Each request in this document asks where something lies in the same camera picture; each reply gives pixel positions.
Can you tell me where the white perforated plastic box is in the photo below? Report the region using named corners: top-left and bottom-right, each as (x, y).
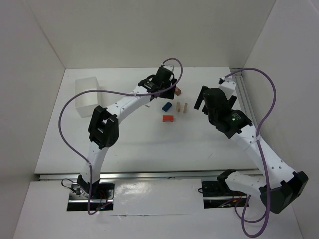
top-left (75, 77), bottom-right (102, 118)

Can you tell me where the blue wood block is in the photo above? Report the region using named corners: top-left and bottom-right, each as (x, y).
top-left (162, 102), bottom-right (172, 112)

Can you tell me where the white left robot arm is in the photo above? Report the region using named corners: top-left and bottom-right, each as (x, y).
top-left (77, 65), bottom-right (177, 195)

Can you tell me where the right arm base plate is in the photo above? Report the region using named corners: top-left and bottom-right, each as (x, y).
top-left (198, 181), bottom-right (247, 209)

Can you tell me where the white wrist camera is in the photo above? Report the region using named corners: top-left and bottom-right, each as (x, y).
top-left (218, 77), bottom-right (236, 99)
top-left (162, 64), bottom-right (175, 72)

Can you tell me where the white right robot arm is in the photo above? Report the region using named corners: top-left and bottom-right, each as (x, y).
top-left (194, 86), bottom-right (308, 214)

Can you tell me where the aluminium rail right side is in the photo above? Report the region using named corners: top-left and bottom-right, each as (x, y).
top-left (231, 72), bottom-right (258, 128)

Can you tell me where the aluminium rail front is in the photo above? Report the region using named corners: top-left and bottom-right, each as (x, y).
top-left (38, 170), bottom-right (260, 181)

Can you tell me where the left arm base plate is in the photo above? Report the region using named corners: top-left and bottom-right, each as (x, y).
top-left (67, 182), bottom-right (115, 212)

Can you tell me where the aluminium rail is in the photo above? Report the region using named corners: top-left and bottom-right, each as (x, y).
top-left (231, 72), bottom-right (258, 128)
top-left (38, 170), bottom-right (260, 181)

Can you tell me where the natural long wood block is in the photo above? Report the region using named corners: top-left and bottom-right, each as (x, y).
top-left (183, 103), bottom-right (188, 113)

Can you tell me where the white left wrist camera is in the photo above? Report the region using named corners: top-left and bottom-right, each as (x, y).
top-left (162, 64), bottom-right (175, 72)

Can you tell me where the brown balloon wood block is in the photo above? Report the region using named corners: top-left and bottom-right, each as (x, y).
top-left (175, 87), bottom-right (181, 96)

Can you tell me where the red arch wood block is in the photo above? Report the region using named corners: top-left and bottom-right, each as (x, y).
top-left (162, 115), bottom-right (174, 122)

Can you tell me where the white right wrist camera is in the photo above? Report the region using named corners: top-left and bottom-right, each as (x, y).
top-left (218, 77), bottom-right (236, 99)

